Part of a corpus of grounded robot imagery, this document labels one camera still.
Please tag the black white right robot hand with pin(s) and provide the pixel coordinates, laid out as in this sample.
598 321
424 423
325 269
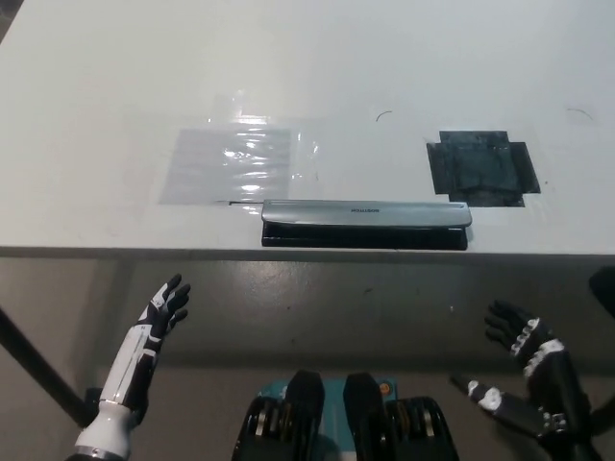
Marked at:
552 379

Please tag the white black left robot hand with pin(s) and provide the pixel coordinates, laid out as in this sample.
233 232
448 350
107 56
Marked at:
139 355

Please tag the black teal robot body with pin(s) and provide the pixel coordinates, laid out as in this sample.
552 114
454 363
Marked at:
343 418

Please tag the black table leg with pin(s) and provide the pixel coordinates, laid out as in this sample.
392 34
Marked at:
604 288
38 370

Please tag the clear plastic film patch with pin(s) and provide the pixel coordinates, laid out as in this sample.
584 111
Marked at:
226 165

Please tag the black tape patch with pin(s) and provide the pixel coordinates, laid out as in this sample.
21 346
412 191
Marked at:
480 165

